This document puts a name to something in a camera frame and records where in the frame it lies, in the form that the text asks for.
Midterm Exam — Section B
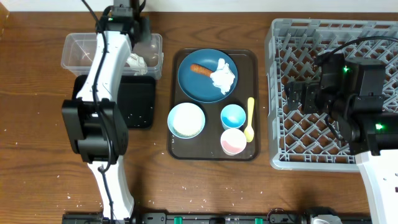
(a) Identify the grey dishwasher rack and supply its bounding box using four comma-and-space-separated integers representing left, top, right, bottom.
265, 19, 397, 172

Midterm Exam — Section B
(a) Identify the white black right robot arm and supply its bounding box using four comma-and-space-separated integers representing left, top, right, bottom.
285, 54, 397, 223

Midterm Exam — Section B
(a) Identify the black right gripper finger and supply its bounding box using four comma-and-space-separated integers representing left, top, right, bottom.
302, 83, 318, 113
285, 82, 302, 110

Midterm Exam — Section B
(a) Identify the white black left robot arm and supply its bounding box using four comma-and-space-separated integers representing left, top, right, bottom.
62, 16, 151, 223

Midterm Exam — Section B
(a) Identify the black rectangular tray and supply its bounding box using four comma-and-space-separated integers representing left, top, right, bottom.
62, 75, 155, 139

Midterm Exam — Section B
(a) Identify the dark blue plate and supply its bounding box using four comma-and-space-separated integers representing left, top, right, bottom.
177, 49, 238, 103

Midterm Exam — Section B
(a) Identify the white tissue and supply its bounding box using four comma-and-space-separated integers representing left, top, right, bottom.
210, 58, 236, 95

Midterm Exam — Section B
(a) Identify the white napkin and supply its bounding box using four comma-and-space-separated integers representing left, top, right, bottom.
126, 53, 147, 76

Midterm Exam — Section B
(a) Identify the light blue rice bowl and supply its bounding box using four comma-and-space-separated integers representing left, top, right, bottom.
167, 103, 206, 139

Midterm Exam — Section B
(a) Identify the dark brown serving tray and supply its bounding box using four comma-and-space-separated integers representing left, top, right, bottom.
167, 49, 261, 161

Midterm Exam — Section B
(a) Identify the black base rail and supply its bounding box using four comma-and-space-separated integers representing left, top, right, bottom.
61, 207, 373, 224

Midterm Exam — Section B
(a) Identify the clear plastic waste bin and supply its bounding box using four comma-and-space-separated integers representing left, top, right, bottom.
61, 33, 164, 80

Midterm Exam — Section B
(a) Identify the pink cup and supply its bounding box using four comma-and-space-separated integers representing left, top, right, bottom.
220, 128, 247, 156

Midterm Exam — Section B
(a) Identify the orange carrot piece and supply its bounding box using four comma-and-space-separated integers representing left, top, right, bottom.
190, 64, 213, 77

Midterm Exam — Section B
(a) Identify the light blue cup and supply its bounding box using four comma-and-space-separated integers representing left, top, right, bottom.
220, 104, 246, 129

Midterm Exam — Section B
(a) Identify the yellow plastic spoon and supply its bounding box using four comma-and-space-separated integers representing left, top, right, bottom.
244, 97, 255, 142

